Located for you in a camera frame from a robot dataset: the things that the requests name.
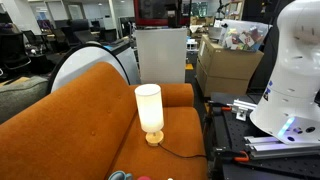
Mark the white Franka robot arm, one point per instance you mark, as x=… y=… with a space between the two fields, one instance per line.
x=293 y=83

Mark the teal cup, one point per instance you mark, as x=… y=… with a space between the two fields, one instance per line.
x=120 y=176

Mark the white lamp with wooden base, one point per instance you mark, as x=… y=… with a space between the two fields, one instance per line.
x=149 y=106

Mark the white upright panel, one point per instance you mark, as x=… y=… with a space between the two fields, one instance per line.
x=161 y=56

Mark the white board with black trim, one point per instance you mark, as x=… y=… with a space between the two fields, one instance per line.
x=130 y=65

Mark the brown cardboard box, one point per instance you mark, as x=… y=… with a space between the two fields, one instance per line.
x=223 y=85
x=233 y=63

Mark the red framed monitor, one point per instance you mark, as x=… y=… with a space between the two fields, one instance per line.
x=156 y=10

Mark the white round disc black rim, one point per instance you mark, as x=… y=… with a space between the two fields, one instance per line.
x=80 y=63

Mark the black perforated robot table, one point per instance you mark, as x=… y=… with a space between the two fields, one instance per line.
x=233 y=133

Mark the orange fabric sofa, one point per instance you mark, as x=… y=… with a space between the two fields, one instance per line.
x=83 y=126

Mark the pink round lid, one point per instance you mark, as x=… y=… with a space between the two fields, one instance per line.
x=144 y=178

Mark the clear bin of colourful items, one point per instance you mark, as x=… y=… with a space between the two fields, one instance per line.
x=245 y=36

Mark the black office chair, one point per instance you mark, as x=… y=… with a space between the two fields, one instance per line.
x=31 y=38
x=13 y=50
x=60 y=38

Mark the silver aluminium rails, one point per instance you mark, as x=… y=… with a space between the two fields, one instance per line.
x=276 y=148

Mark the grey fabric sofa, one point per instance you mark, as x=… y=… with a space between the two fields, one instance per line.
x=20 y=98

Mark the silver aluminium bracket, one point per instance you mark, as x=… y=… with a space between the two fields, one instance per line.
x=242 y=108

